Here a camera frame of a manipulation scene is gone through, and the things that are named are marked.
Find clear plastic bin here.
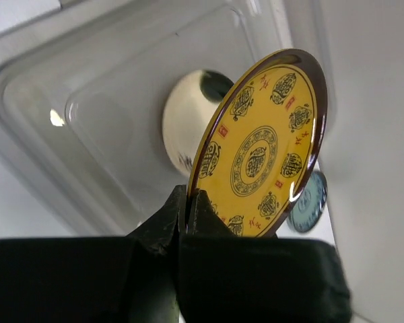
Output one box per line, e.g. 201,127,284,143
0,0,339,236

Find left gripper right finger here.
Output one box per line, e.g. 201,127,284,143
176,190,352,322

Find blue floral plate far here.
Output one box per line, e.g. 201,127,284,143
287,170,328,234

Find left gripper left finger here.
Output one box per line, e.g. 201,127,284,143
0,185,186,322

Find cream plate with black patch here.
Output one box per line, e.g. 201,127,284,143
162,69,234,178

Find yellow patterned plate brown rim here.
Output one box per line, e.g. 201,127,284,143
187,48,328,237

